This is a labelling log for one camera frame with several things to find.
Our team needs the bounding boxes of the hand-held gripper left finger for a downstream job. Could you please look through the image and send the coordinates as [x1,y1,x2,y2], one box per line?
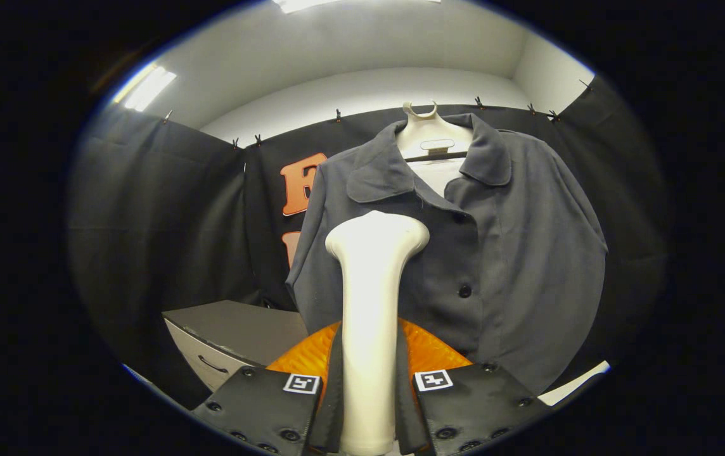
[190,320,344,456]

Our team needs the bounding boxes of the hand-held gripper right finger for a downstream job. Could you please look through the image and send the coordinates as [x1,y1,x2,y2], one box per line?
[396,318,550,456]

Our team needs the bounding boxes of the white garment steamer head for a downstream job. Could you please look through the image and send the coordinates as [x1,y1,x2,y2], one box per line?
[325,210,430,455]

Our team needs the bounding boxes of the grey button-up shirt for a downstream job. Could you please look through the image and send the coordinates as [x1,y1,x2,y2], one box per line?
[285,113,608,395]

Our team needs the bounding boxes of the cream garment hanger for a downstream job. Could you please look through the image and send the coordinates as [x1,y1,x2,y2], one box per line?
[395,101,474,162]

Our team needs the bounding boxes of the grey-topped white drawer cabinet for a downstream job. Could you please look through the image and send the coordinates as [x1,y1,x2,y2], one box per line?
[162,300,308,393]

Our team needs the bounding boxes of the black backdrop cloth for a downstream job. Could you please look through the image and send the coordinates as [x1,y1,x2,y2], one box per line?
[68,76,667,412]

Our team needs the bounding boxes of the row of black cloth clips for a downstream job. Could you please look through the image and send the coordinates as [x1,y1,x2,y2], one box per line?
[162,79,593,150]

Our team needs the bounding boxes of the ceiling light panel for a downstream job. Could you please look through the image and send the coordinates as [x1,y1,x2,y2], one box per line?
[112,63,177,113]
[272,0,442,15]

